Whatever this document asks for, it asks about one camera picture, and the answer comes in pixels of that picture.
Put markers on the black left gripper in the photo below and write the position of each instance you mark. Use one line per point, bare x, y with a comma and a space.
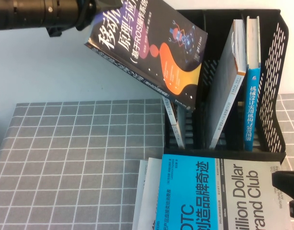
85, 12

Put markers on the dark robot cover book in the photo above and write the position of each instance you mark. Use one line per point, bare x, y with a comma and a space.
149, 48

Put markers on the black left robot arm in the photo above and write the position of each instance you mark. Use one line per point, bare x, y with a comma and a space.
29, 12

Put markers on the blue and grey cover book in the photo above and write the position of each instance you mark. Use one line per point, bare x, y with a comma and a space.
209, 191

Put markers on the blue spine hardcover book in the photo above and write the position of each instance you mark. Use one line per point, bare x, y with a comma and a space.
251, 95

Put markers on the black plastic book stand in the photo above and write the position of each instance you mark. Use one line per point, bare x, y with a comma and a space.
203, 124

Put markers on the white book with orange stripe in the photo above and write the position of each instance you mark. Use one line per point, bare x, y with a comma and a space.
223, 95

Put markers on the thin white spine book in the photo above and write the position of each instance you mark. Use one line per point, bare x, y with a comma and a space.
179, 134

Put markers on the white cover book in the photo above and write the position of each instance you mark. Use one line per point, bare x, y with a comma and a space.
143, 167
149, 191

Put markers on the grey checked tablecloth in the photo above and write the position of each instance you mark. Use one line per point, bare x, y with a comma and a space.
65, 155

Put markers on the black left camera mount bracket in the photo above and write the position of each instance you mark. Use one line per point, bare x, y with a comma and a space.
54, 31

